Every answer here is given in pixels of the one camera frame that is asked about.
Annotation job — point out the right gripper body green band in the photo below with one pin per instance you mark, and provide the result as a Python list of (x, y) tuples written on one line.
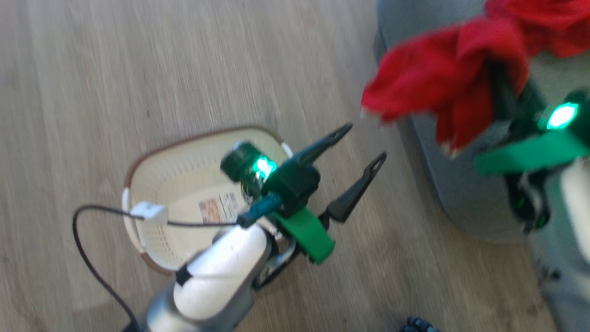
[(539, 143)]

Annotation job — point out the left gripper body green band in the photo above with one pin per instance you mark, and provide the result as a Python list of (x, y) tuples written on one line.
[(290, 184)]

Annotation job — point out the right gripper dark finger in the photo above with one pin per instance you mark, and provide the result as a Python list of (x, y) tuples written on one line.
[(504, 92)]

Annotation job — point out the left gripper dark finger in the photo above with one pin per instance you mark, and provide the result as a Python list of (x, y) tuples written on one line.
[(352, 196), (320, 145)]

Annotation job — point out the red and white garment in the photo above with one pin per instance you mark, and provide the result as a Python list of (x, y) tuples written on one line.
[(442, 74)]

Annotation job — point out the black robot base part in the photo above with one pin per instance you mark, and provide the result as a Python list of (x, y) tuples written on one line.
[(418, 325)]

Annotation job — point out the grey fabric sofa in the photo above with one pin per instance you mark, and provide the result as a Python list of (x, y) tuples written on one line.
[(461, 184)]

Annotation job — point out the paper label in basket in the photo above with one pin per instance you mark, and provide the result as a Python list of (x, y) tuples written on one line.
[(221, 208)]

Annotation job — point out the cream plastic laundry basket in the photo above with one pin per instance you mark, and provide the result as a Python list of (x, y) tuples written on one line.
[(175, 180)]

